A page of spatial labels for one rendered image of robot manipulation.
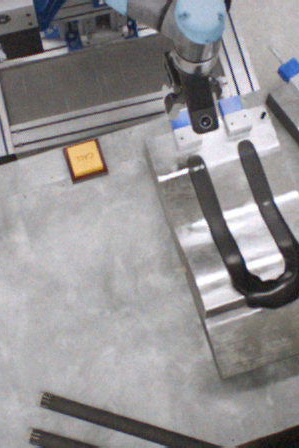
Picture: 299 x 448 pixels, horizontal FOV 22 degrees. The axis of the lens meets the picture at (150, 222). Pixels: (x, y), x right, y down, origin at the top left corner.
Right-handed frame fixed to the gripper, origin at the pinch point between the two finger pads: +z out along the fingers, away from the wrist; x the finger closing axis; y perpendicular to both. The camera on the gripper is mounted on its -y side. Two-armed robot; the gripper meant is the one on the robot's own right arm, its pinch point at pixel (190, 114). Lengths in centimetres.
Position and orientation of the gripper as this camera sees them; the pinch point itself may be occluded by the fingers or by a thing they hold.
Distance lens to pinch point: 147.7
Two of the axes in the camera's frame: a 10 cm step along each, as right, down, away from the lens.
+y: -3.1, -9.2, 2.4
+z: -0.2, 2.6, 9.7
